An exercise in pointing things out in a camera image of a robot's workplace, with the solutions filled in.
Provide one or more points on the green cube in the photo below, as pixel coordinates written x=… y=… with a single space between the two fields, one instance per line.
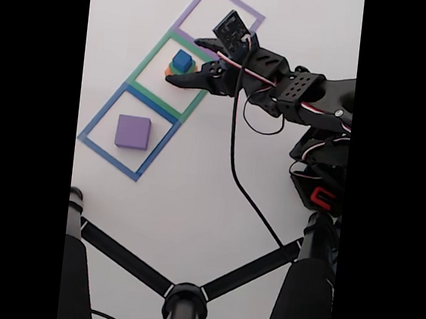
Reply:
x=192 y=67

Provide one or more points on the small blue cube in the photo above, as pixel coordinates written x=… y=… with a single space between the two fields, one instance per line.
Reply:
x=181 y=60

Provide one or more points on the orange square block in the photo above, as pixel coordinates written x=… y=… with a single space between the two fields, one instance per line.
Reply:
x=167 y=71

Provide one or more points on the purple square block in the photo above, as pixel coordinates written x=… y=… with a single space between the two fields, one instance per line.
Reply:
x=133 y=132

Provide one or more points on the red table clamp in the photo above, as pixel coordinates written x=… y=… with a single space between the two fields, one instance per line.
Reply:
x=322 y=198

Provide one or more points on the green tape square frame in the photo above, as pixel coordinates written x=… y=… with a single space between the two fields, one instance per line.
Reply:
x=150 y=57

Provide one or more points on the blue tape square frame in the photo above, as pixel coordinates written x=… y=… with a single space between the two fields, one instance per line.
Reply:
x=108 y=158

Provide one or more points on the black camera tripod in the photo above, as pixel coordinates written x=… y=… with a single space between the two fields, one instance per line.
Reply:
x=184 y=309

